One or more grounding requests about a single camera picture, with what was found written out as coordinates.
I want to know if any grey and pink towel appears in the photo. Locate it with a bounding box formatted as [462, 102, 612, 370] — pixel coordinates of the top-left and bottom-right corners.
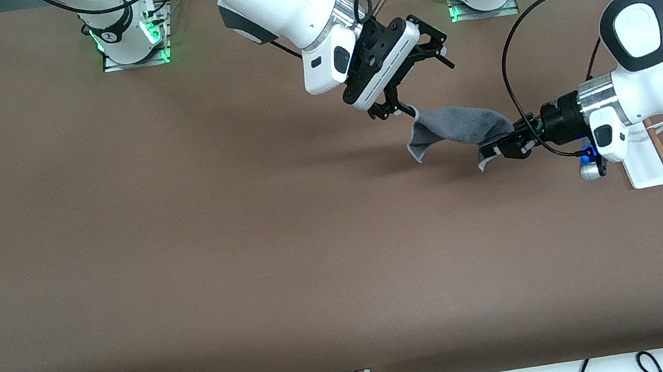
[401, 90, 522, 183]

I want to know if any white rack with wooden rods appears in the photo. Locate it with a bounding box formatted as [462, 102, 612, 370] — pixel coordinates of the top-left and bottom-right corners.
[616, 116, 663, 191]

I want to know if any brown table cover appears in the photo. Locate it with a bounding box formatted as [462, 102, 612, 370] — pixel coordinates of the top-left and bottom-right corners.
[0, 0, 663, 372]

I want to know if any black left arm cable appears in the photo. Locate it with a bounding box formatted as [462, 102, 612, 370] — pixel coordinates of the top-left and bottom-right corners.
[490, 0, 663, 167]

